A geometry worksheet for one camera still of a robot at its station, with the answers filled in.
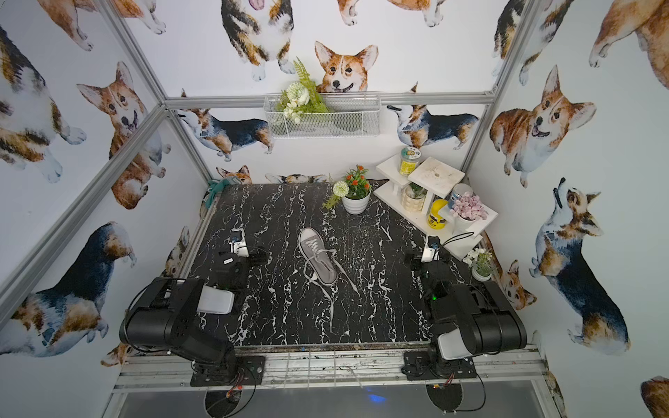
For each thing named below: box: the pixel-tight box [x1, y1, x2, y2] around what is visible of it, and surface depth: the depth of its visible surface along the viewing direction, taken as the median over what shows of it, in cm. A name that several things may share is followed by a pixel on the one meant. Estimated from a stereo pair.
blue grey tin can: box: [447, 182, 474, 209], surface depth 90 cm
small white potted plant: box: [471, 248, 497, 283], surface depth 90 cm
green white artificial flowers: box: [275, 56, 330, 125], surface depth 82 cm
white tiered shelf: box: [372, 155, 499, 261], surface depth 103 cm
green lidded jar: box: [399, 146, 422, 176], surface depth 101 cm
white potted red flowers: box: [332, 164, 372, 216], surface depth 105 cm
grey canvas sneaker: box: [297, 227, 339, 287], surface depth 95 cm
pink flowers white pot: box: [449, 191, 489, 235], surface depth 82 cm
